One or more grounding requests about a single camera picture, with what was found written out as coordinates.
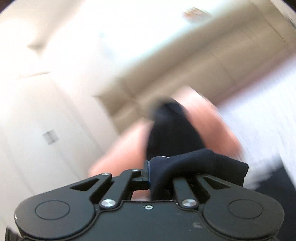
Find navy striped hoodie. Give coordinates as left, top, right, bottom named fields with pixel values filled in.
left=145, top=97, right=296, bottom=202

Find pink folded blanket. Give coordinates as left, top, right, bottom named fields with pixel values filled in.
left=89, top=86, right=241, bottom=200

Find floral quilted bedspread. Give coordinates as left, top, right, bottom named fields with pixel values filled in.
left=218, top=71, right=295, bottom=189

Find white wardrobe doors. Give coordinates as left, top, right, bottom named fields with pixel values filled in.
left=0, top=14, right=117, bottom=195

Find beige padded headboard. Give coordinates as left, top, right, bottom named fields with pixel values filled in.
left=95, top=1, right=295, bottom=133

